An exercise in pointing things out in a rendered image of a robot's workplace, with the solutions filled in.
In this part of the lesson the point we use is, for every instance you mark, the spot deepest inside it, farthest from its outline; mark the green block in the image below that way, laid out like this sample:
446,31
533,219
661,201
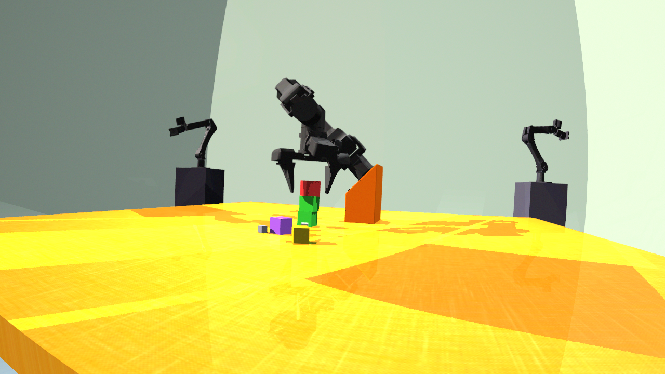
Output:
307,217
309,203

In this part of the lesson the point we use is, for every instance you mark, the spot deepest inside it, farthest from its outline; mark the purple cube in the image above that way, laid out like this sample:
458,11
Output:
280,225

